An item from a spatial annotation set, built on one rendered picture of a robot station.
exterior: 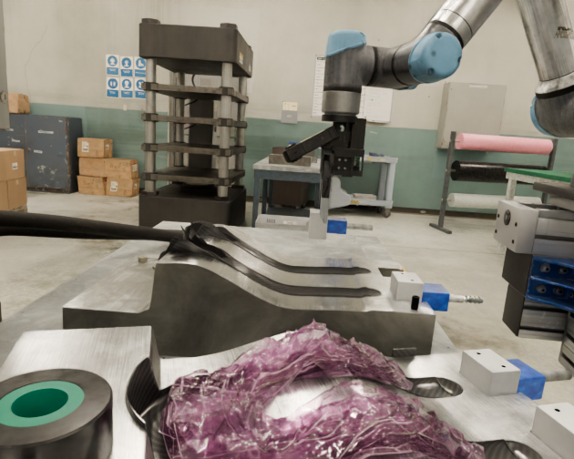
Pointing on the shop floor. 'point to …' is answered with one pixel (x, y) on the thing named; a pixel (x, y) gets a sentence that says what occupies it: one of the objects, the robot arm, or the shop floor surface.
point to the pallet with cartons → (3, 179)
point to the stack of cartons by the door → (105, 170)
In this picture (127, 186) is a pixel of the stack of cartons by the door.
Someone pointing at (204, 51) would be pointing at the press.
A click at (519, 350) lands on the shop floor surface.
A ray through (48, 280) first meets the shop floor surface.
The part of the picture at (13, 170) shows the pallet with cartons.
